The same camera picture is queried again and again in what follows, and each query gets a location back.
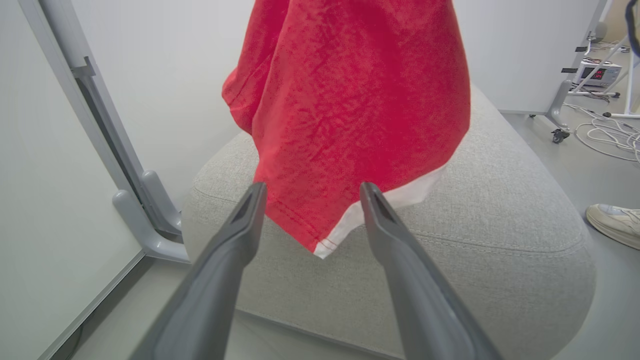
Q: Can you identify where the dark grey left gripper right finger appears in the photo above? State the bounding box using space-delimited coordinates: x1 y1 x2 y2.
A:
360 181 503 360

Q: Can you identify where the power supply with red display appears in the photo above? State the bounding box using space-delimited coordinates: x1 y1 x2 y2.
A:
574 59 624 89

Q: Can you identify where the red garment with white hem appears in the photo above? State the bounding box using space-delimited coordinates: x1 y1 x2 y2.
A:
221 0 472 260

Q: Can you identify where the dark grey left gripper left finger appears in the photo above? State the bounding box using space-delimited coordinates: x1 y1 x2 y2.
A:
130 181 268 360

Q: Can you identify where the bundle of white floor cables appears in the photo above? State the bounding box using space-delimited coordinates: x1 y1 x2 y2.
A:
564 102 640 164

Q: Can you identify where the grey partition foot with caster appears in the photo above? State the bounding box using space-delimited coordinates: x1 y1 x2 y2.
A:
529 79 572 145

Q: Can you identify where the white sneaker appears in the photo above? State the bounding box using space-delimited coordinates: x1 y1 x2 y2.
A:
585 203 640 251

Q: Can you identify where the white partition panel grey frame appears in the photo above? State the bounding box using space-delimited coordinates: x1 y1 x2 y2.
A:
37 0 608 211
0 0 147 360

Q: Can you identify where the grey fabric ottoman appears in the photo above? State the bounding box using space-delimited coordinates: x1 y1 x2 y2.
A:
181 85 597 360

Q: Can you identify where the dark blue hanging cable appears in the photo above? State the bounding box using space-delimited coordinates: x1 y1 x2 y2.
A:
625 0 640 57

